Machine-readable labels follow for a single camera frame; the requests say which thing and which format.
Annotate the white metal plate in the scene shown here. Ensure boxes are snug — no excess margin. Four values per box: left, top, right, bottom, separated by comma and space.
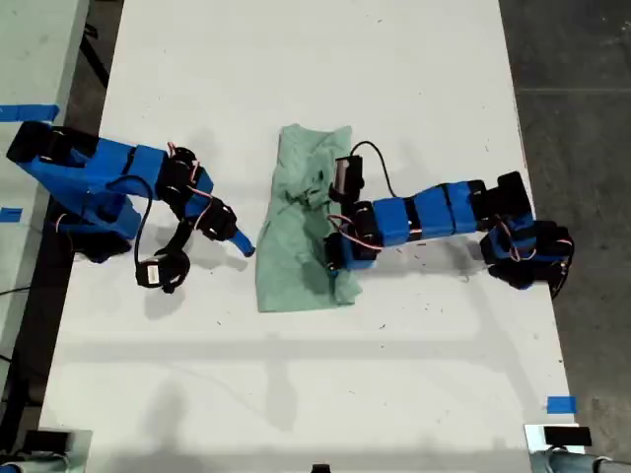
523, 423, 583, 473

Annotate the black stand leg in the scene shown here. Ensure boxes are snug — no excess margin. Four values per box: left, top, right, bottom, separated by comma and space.
81, 9, 112, 90

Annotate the pale green T-shirt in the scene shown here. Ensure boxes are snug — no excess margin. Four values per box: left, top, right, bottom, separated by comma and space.
254, 123, 365, 313

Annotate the pale side table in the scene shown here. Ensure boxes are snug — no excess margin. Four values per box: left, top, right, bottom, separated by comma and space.
0, 0, 92, 395

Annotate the black camera cable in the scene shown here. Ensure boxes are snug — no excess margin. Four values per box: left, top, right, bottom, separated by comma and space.
105, 174, 153, 265
350, 140, 398, 199

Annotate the grey metal plate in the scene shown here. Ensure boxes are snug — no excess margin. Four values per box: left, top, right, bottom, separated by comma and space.
38, 428, 95, 473

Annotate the pale grey tube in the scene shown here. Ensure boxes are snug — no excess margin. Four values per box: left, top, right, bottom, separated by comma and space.
0, 451, 73, 473
529, 446, 631, 473

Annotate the black camera box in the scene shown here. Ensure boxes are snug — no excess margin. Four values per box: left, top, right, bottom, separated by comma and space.
133, 248, 192, 296
328, 154, 367, 203

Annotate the small black box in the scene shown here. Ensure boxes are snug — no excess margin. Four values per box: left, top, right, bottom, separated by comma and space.
23, 429, 71, 453
542, 426, 593, 447

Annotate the square blue tape piece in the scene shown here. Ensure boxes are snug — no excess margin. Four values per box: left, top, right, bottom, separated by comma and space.
546, 395, 578, 415

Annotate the long blue tape strip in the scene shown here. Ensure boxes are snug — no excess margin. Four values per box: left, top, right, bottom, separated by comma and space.
0, 103, 61, 123

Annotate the black arm base cable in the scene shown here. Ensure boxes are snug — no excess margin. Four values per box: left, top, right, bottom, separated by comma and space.
549, 260, 575, 301

